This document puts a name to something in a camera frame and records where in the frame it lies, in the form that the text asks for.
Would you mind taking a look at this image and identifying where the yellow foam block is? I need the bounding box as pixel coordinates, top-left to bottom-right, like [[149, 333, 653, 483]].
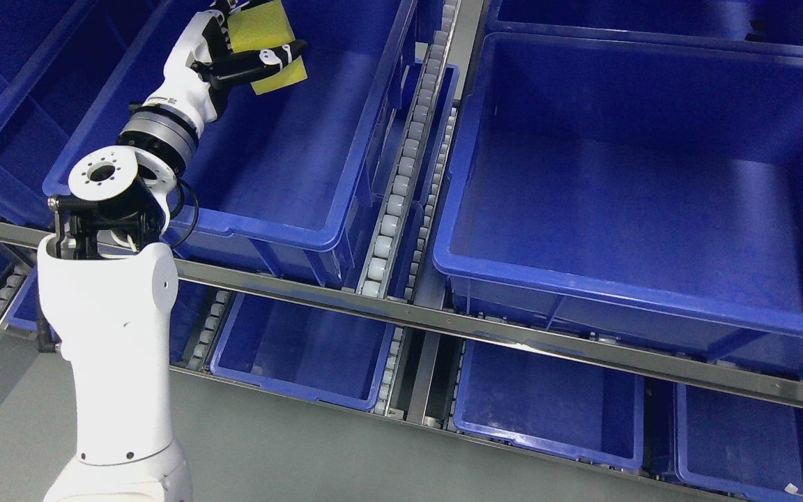
[[227, 1, 308, 96]]

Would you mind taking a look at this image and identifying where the metal shelf rack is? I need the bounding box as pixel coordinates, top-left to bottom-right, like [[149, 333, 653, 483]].
[[0, 0, 803, 502]]

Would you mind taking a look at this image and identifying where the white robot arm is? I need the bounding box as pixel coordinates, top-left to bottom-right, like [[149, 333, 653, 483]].
[[38, 100, 201, 501]]

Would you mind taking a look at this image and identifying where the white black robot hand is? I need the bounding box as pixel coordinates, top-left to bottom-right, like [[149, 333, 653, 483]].
[[138, 1, 308, 135]]

